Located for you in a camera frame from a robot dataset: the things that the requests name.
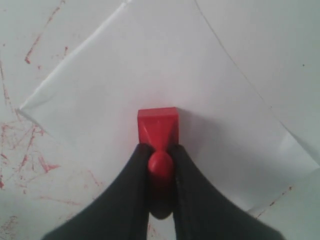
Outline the white paper sheet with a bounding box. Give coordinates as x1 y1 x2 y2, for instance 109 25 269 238
20 0 318 210

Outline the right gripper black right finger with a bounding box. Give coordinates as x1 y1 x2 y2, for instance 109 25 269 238
171 145 284 240

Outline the red plastic stamp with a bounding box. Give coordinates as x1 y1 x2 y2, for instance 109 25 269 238
137 106 181 181

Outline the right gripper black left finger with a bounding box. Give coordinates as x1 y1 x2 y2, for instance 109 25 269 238
43 143 153 240

